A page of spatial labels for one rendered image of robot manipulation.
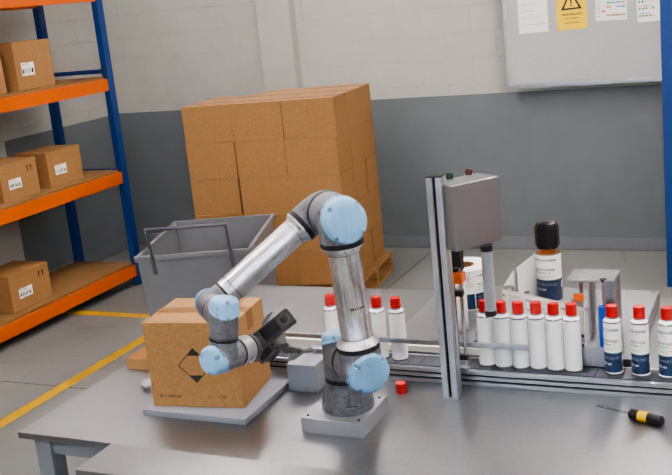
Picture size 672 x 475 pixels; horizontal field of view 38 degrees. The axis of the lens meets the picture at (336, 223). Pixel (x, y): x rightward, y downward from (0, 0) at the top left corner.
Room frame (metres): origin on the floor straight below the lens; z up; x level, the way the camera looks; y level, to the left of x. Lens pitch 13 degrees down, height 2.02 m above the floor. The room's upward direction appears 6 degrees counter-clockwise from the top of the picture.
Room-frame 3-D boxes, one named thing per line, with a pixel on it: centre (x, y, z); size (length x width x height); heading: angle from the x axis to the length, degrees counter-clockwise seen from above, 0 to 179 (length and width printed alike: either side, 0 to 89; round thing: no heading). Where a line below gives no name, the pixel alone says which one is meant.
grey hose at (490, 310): (2.72, -0.42, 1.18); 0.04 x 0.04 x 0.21
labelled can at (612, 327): (2.67, -0.76, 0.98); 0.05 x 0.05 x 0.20
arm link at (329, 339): (2.63, 0.02, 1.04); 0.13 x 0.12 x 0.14; 20
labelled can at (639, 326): (2.64, -0.82, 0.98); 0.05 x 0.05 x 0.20
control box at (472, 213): (2.76, -0.38, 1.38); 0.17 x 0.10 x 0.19; 119
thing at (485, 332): (2.84, -0.42, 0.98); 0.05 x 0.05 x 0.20
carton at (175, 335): (2.92, 0.44, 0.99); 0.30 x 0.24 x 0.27; 73
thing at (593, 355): (2.78, -0.74, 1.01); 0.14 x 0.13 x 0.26; 64
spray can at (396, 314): (2.96, -0.16, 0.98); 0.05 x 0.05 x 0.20
